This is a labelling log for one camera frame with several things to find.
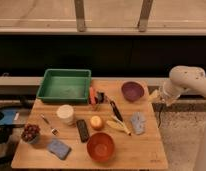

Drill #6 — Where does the purple bowl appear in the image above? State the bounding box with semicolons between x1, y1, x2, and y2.
121;81;144;102

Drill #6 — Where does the green plastic tray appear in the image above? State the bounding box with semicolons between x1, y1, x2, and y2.
36;69;91;103

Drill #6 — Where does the yellow banana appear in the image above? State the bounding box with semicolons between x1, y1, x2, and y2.
106;116;131;135

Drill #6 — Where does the white cylindrical container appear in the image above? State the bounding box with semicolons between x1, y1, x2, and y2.
56;105;74;125

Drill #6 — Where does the bunch of red grapes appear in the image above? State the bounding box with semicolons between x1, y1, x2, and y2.
21;124;40;144

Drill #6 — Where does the black handled knife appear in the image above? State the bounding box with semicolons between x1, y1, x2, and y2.
109;99;123;121

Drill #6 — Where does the red bowl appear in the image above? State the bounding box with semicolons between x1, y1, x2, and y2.
86;132;115;162

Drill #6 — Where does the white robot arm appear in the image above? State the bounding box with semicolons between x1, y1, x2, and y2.
149;66;206;171

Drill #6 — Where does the black remote control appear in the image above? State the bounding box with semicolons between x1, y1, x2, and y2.
76;119;89;142

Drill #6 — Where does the small black toy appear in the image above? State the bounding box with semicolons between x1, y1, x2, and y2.
97;91;105;104

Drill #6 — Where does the orange carrot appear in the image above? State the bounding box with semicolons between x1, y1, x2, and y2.
89;87;96;105

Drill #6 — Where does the light blue cloth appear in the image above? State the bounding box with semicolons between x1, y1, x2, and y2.
130;112;145;135

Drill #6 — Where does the blue sponge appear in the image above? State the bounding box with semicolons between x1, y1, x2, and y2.
47;139;71;160

